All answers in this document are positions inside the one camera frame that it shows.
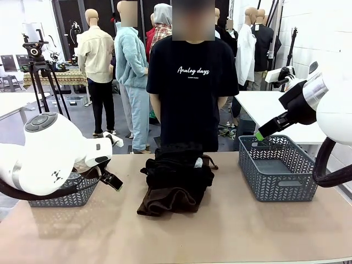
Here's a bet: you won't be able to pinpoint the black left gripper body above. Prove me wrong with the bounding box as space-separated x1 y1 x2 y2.
73 159 111 178

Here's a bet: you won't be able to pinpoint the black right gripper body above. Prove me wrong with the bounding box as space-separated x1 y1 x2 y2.
279 80 317 126

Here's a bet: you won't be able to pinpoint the dark brown drawstring shorts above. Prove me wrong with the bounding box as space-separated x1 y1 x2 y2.
136 153 219 217

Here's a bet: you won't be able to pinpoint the black fuzzy garment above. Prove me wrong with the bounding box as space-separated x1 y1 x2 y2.
145 142 206 182

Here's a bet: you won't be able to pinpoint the person's right forearm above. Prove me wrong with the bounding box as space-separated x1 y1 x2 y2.
150 93 162 124

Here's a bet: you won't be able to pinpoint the white side table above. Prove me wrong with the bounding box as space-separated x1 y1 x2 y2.
235 90 328 145

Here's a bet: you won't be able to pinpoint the grey plastic lattice basket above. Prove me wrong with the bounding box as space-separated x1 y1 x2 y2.
28 172 100 208
238 134 319 203

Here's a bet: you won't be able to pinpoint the shoes on floor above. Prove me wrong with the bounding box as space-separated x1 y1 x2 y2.
218 128 237 138

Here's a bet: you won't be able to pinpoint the black light stand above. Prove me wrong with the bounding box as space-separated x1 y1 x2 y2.
280 26 299 91

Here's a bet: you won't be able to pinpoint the mannequin in black shirt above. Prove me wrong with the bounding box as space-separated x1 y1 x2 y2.
251 8 283 91

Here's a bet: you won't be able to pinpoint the person in black t-shirt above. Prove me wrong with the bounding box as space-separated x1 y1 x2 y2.
146 0 240 152

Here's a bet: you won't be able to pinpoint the table with patterned cloth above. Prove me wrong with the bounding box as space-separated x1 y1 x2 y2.
23 70 89 89

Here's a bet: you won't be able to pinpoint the white table with grey legs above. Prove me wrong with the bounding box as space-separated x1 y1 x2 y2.
0 92 52 122

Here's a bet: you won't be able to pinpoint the mannequin in blue fleece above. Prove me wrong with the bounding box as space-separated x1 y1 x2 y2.
114 0 151 154

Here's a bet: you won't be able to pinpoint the mannequin in cream jacket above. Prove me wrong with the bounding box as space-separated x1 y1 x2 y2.
77 8 116 138

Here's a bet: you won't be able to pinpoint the mannequin in white blue shirt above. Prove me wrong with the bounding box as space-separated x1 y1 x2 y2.
214 8 221 39

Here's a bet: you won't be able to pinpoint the grey plastic stool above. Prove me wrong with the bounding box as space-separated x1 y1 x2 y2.
0 75 23 93

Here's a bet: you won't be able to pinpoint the black monitor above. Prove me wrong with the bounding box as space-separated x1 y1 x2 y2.
15 54 30 71
1 54 14 73

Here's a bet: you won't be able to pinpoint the mannequin in plaid hoodie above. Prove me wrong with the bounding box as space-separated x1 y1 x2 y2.
145 3 173 64

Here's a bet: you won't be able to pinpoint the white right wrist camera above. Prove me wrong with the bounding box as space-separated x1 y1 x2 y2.
265 67 296 89

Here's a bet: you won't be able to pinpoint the black camera tripod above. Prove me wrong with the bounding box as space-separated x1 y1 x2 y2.
21 29 71 122

